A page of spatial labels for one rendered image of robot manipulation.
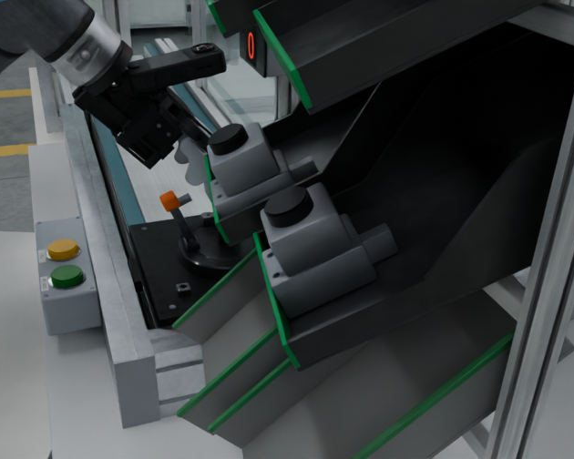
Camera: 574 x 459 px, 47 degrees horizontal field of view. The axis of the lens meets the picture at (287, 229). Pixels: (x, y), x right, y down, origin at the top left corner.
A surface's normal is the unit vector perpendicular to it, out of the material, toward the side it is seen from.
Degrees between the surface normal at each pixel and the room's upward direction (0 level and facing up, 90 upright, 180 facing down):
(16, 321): 0
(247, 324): 45
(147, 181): 0
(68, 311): 90
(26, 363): 0
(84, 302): 90
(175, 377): 90
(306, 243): 90
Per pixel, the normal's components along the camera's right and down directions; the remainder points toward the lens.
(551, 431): 0.03, -0.87
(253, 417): 0.18, 0.49
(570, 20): -0.94, 0.15
